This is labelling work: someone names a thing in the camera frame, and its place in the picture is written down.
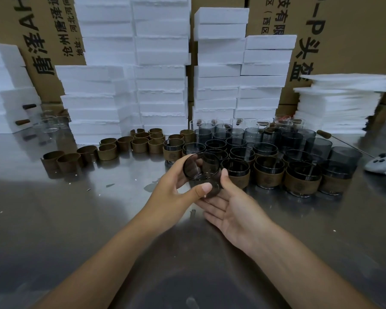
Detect person's right hand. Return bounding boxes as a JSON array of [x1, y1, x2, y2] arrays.
[[195, 168, 279, 258]]

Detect person's left hand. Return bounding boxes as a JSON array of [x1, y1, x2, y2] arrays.
[[138, 153, 213, 237]]

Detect brown-handled metal rod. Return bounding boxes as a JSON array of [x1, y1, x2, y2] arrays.
[[317, 130, 375, 157]]

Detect tall stack white foam blocks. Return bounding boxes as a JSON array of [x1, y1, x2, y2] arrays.
[[55, 0, 191, 145]]

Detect person's right forearm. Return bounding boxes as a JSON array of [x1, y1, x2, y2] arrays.
[[250, 228, 377, 309]]

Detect stepped stack white foam blocks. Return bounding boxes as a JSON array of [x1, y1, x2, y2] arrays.
[[192, 7, 298, 120]]

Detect group of brown sleeve rings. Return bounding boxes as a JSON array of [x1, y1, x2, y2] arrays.
[[41, 127, 195, 173]]

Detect person's left forearm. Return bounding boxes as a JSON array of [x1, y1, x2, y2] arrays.
[[33, 218, 168, 309]]

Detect stack of thin foam sheets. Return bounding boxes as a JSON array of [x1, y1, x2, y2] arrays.
[[293, 73, 386, 135]]

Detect large printed cardboard box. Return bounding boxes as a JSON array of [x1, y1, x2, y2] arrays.
[[246, 0, 386, 105]]

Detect cluster of transparent plastic cups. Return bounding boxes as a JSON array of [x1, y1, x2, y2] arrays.
[[190, 115, 363, 173]]

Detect stack of white foam blocks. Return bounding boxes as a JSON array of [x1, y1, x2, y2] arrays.
[[0, 43, 42, 135]]

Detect bunch of clear plastic cups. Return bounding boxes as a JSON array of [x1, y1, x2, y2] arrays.
[[35, 111, 71, 132]]

